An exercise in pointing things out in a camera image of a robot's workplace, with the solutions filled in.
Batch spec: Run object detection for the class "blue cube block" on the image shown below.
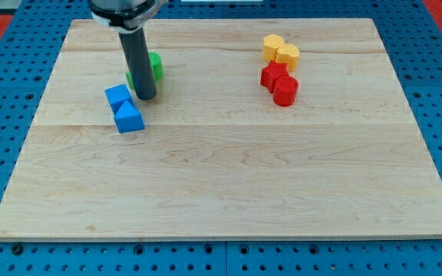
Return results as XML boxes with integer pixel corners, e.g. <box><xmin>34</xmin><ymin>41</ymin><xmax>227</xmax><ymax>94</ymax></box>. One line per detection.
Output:
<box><xmin>104</xmin><ymin>84</ymin><xmax>134</xmax><ymax>114</ymax></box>

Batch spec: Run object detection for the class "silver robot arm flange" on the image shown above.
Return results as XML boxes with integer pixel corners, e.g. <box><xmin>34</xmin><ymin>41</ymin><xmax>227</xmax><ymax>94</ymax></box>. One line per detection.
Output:
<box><xmin>87</xmin><ymin>0</ymin><xmax>168</xmax><ymax>33</ymax></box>

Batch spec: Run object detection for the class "blue triangle block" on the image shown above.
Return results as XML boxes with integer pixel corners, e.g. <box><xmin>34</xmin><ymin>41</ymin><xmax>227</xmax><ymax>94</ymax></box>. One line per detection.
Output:
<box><xmin>114</xmin><ymin>101</ymin><xmax>146</xmax><ymax>133</ymax></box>

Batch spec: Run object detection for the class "light wooden board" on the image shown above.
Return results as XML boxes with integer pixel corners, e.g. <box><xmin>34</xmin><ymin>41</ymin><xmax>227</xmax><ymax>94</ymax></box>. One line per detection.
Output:
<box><xmin>0</xmin><ymin>18</ymin><xmax>442</xmax><ymax>242</ymax></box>

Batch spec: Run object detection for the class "red star block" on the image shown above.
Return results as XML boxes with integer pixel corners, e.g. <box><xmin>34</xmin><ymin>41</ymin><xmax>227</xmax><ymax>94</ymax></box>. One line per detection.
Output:
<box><xmin>260</xmin><ymin>61</ymin><xmax>289</xmax><ymax>94</ymax></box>

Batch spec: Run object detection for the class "red cylinder block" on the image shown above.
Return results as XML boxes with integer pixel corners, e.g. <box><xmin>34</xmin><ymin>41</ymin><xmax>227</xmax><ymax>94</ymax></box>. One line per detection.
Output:
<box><xmin>272</xmin><ymin>76</ymin><xmax>299</xmax><ymax>107</ymax></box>

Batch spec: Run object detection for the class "green cylinder block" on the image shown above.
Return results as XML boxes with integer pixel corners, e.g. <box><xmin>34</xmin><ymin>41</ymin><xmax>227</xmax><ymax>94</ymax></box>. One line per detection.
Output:
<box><xmin>148</xmin><ymin>51</ymin><xmax>163</xmax><ymax>81</ymax></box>

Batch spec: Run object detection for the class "yellow hexagon block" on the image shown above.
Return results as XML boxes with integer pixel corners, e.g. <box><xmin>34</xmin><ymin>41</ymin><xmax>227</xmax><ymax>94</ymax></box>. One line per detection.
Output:
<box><xmin>262</xmin><ymin>34</ymin><xmax>285</xmax><ymax>61</ymax></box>

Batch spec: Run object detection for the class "yellow heart block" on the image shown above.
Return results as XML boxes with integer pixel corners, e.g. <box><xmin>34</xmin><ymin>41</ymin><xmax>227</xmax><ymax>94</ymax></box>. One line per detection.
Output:
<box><xmin>275</xmin><ymin>44</ymin><xmax>300</xmax><ymax>72</ymax></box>

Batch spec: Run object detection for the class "green block behind rod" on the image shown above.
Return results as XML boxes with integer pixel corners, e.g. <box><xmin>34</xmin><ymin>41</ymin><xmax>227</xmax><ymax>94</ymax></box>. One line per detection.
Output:
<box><xmin>126</xmin><ymin>71</ymin><xmax>135</xmax><ymax>90</ymax></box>

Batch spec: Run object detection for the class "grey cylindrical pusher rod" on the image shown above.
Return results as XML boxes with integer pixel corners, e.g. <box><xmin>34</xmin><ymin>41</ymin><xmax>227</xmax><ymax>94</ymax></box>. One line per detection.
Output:
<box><xmin>119</xmin><ymin>28</ymin><xmax>157</xmax><ymax>100</ymax></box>

